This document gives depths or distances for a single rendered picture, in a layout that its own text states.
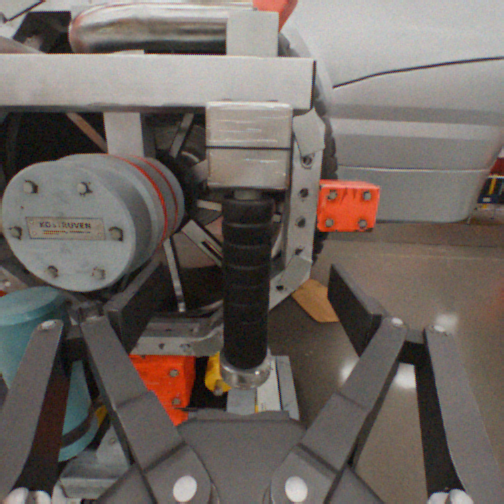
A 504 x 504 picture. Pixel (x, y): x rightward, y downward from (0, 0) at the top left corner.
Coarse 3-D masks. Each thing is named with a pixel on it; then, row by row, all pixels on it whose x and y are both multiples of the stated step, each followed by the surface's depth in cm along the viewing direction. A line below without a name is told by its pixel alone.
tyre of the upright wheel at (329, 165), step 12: (60, 36) 38; (288, 48) 39; (324, 108) 42; (324, 120) 42; (0, 132) 42; (0, 144) 43; (324, 144) 43; (0, 156) 44; (324, 156) 44; (324, 168) 45; (336, 168) 45; (336, 180) 46; (324, 240) 50; (312, 252) 50; (312, 264) 51
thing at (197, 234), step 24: (24, 120) 43; (48, 120) 47; (72, 120) 44; (96, 120) 61; (192, 120) 44; (24, 144) 45; (48, 144) 50; (72, 144) 57; (96, 144) 45; (24, 168) 46; (168, 168) 50; (192, 168) 47; (192, 192) 48; (192, 216) 50; (168, 240) 51; (192, 240) 51; (216, 240) 52; (144, 264) 71; (168, 264) 53; (216, 264) 75; (120, 288) 54; (168, 288) 64; (192, 288) 64; (216, 288) 60; (168, 312) 54; (192, 312) 54
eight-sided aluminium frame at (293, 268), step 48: (0, 0) 30; (48, 0) 30; (96, 0) 30; (48, 48) 36; (0, 192) 42; (288, 192) 42; (0, 240) 44; (288, 240) 40; (0, 288) 43; (288, 288) 43; (144, 336) 46; (192, 336) 47
